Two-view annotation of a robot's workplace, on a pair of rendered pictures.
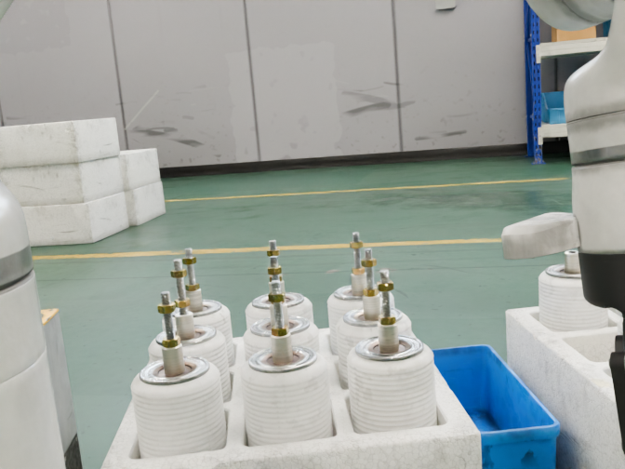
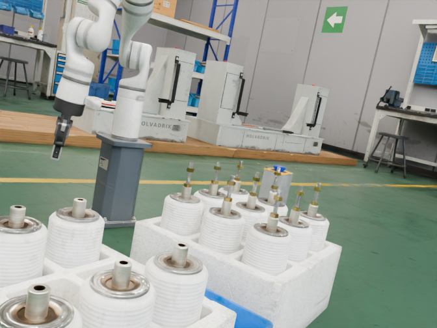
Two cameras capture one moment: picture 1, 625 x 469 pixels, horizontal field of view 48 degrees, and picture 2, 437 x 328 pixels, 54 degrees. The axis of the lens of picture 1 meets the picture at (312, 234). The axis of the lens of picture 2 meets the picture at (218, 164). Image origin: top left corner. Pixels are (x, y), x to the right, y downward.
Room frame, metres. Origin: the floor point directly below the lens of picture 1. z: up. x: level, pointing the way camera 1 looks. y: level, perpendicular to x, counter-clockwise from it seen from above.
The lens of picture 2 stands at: (1.36, -0.85, 0.51)
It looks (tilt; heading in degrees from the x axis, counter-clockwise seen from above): 9 degrees down; 125
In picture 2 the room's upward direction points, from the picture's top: 11 degrees clockwise
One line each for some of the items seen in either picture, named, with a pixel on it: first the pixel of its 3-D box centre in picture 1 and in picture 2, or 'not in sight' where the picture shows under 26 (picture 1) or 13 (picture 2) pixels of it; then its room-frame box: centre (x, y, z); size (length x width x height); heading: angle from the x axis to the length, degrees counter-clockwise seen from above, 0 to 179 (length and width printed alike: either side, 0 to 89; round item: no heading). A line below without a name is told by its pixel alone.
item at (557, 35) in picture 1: (572, 26); not in sight; (4.86, -1.87, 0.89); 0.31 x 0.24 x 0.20; 167
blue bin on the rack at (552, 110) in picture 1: (570, 106); not in sight; (4.94, -1.88, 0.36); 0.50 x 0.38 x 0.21; 168
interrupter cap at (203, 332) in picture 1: (186, 336); (271, 202); (0.84, 0.17, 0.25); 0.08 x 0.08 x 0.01
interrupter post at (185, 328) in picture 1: (185, 326); (272, 198); (0.84, 0.17, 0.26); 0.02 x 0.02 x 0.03
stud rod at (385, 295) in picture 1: (386, 303); (188, 177); (0.73, -0.07, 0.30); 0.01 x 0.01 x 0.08
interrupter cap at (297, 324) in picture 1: (280, 327); (250, 207); (0.85, 0.05, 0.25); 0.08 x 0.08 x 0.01
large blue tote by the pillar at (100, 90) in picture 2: not in sight; (86, 95); (-3.31, 2.55, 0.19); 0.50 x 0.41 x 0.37; 172
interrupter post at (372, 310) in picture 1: (371, 307); (226, 207); (0.85, -0.07, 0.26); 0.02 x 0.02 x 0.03
